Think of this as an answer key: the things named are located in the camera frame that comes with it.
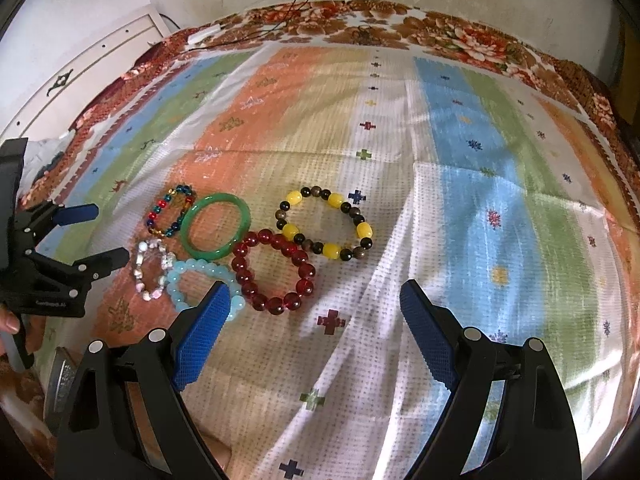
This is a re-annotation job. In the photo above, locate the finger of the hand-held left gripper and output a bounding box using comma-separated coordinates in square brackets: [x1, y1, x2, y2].
[29, 246, 129, 292]
[16, 203, 99, 241]

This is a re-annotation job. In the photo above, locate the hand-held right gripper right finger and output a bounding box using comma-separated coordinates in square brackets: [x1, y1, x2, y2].
[399, 279, 584, 480]

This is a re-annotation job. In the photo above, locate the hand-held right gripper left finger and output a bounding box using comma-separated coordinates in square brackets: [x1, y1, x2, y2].
[54, 280, 236, 480]

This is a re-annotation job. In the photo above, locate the person's left hand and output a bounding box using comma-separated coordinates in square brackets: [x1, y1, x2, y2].
[0, 307, 25, 357]

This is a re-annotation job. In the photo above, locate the green jade bangle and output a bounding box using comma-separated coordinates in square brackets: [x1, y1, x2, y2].
[179, 192, 252, 261]

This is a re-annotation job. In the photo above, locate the round metal tin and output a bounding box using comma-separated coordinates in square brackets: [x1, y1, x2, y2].
[44, 346, 83, 437]

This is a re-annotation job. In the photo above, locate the striped pastel cloth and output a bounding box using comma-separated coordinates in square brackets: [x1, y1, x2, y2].
[36, 42, 632, 480]

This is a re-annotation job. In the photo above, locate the white cabinet door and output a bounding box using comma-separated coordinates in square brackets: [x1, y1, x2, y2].
[0, 2, 174, 162]

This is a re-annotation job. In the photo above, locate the floral brown blanket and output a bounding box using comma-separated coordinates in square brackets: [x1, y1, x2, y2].
[0, 0, 632, 461]

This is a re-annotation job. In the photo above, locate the white and pink bead bracelet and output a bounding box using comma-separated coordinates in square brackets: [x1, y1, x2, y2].
[130, 238, 176, 304]

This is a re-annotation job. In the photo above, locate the multicolour glass bead bracelet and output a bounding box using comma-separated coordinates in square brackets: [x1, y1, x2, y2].
[147, 184, 197, 239]

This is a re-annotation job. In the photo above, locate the light blue bead bracelet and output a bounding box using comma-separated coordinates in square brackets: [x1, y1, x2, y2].
[164, 258, 247, 324]

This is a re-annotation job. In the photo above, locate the red bead bracelet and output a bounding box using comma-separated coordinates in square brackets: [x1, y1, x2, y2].
[230, 228, 317, 317]

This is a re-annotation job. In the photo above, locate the yellow and dark bead bracelet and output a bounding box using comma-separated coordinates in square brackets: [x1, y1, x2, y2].
[273, 185, 375, 264]

